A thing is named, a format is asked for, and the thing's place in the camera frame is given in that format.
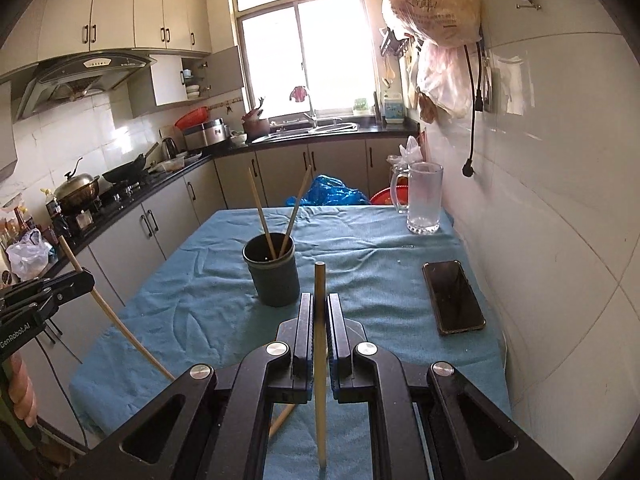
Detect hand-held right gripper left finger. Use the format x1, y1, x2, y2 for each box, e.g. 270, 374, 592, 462
65, 294, 316, 480

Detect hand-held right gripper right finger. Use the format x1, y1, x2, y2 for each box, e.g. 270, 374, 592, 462
326, 294, 573, 480

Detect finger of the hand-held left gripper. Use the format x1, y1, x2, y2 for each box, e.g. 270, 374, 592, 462
0, 270, 96, 318

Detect long bamboo chopstick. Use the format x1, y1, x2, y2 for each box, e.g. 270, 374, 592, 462
278, 164, 313, 258
314, 261, 328, 470
246, 166, 277, 261
58, 235, 298, 439

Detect dark grey utensil cup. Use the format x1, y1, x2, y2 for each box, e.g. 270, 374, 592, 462
242, 232, 301, 307

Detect person's left hand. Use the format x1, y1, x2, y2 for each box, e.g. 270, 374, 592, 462
9, 351, 40, 428

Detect crumpled white plastic bag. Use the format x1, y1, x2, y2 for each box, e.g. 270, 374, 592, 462
6, 229, 53, 281

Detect steel kettle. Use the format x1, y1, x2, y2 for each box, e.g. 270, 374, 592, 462
52, 157, 101, 213

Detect blue tablecloth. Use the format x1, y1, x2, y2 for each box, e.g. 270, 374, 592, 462
68, 205, 513, 480

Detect black smartphone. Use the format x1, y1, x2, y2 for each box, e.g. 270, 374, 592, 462
422, 260, 487, 336

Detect black wok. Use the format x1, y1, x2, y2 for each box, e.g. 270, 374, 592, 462
102, 142, 161, 184

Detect blue plastic bag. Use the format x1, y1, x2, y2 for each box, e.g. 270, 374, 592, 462
286, 175, 371, 207

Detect red plastic basin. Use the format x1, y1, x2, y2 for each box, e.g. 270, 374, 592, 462
370, 187, 401, 207

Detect clear glass mug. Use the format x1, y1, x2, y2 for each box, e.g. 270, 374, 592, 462
389, 162, 444, 235

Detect small white plastic bag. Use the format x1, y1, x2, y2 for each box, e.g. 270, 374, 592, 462
398, 136, 421, 166

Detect steel sink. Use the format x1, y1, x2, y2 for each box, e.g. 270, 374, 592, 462
252, 120, 361, 143

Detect steel pot on counter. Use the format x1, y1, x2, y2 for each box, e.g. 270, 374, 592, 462
182, 117, 231, 151

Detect red plastic basket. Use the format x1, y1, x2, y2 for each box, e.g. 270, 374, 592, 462
175, 106, 208, 130

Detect dark red pot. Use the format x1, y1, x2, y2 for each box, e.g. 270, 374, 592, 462
242, 97, 272, 142

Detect range hood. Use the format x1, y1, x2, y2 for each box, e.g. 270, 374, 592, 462
0, 49, 158, 122

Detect metal faucet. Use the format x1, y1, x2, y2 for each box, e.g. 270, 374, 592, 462
301, 91, 322, 129

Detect white countertop container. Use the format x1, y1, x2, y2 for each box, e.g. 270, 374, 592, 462
382, 91, 406, 124

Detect pink hanging plastic bag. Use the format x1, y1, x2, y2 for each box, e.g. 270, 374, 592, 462
415, 40, 476, 118

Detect beige upper cabinets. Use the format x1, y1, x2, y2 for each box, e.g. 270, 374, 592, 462
37, 0, 213, 61

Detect kitchen window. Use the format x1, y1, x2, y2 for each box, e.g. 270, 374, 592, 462
227, 0, 381, 121

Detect large hanging plastic bag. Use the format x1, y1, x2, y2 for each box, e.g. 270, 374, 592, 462
382, 0, 483, 46

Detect open wall cabinet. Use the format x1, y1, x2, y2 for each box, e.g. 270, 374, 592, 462
127, 46, 245, 118

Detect black hanging power cable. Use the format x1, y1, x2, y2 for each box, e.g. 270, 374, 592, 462
460, 42, 487, 179

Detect wall power outlet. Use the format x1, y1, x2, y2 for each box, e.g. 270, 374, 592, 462
481, 57, 494, 113

